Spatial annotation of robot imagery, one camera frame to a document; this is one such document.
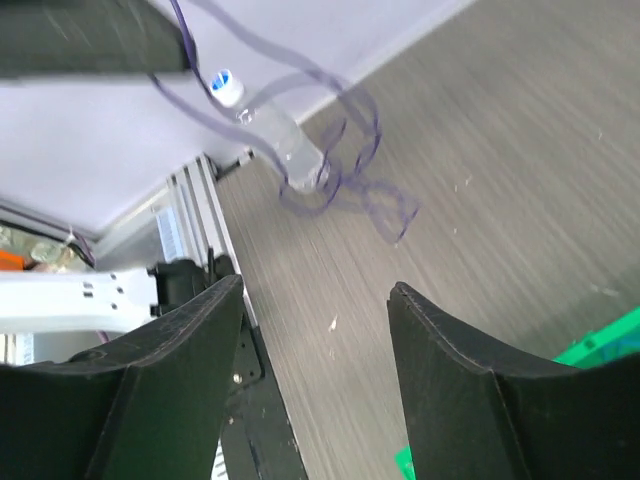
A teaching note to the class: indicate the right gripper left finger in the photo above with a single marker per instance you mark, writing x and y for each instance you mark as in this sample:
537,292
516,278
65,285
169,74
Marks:
147,405

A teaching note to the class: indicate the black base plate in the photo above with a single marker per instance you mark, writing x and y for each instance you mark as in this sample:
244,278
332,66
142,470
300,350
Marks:
257,439

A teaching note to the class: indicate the green compartment tray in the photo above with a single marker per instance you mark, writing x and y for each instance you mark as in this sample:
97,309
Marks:
600,340

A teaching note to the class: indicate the clear plastic bottle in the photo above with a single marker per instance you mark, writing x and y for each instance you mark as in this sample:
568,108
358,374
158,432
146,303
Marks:
291,153

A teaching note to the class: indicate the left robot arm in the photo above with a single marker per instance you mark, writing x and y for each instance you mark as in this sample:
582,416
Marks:
50,154

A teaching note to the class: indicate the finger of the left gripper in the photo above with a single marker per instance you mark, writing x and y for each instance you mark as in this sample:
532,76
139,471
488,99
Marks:
55,38

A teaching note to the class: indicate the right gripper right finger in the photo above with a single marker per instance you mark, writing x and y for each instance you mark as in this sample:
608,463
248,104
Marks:
500,395

